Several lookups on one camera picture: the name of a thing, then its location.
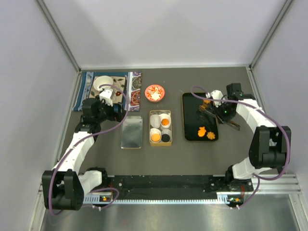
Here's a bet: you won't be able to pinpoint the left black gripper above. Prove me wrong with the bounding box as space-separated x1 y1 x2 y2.
95 95 127 123

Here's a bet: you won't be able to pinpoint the black serving tongs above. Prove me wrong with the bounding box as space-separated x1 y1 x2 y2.
198 104 241 131

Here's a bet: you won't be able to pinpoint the orange round cookie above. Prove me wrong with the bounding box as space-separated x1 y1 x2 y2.
161 118 170 128
151 133 161 142

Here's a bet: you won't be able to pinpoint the black sandwich cookie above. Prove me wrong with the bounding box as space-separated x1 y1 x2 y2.
161 134 170 142

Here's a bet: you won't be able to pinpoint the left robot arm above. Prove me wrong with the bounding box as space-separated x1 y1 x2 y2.
42 97 127 212

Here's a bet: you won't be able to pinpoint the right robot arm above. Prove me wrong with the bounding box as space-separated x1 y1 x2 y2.
209 83 291 191

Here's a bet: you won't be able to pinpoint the floral square coaster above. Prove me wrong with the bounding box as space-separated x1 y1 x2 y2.
89 76 126 103

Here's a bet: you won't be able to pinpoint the orange flower cookie bottom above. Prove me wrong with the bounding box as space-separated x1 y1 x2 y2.
206 131 216 140

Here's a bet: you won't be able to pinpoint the white ceramic cup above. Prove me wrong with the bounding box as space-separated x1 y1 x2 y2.
93 76 113 92

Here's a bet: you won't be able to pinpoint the orange fish shaped cookie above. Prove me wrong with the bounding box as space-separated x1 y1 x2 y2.
197 127 207 137

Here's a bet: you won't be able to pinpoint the black rectangular tray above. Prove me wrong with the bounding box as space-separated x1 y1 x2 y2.
182 92 219 141

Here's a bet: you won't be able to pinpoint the blue patterned placemat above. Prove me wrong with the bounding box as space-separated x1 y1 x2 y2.
73 71 142 112

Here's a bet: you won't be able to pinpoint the white paper cup top-left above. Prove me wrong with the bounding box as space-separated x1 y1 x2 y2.
150 115 161 128

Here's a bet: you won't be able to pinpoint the red patterned small bowl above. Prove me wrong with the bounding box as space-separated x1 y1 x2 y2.
145 84 165 103

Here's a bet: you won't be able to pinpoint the white paper cup bottom-left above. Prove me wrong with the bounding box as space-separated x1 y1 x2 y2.
150 128 161 142

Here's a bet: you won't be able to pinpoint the gold cookie tin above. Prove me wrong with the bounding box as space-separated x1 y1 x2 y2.
149 110 173 147

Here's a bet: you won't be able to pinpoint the white paper cup top-right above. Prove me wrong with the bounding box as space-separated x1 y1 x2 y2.
160 113 171 128

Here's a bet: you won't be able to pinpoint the white paper cup bottom-right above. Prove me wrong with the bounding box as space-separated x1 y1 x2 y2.
161 129 172 142

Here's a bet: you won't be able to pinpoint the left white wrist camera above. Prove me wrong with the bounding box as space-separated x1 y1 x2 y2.
99 87 115 106

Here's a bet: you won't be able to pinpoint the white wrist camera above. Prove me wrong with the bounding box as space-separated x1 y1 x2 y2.
206 90 224 108
99 87 115 106

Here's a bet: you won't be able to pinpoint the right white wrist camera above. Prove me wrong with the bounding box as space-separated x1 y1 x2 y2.
206 90 224 108

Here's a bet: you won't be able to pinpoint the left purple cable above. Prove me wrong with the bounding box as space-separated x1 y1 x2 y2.
48 83 129 216

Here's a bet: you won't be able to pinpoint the purple cable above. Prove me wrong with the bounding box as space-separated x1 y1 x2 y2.
191 86 289 209
48 83 129 216

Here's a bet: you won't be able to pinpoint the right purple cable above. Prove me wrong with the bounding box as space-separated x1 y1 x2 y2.
191 86 289 209

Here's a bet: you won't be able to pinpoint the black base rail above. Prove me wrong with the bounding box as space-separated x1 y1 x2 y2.
105 174 231 200

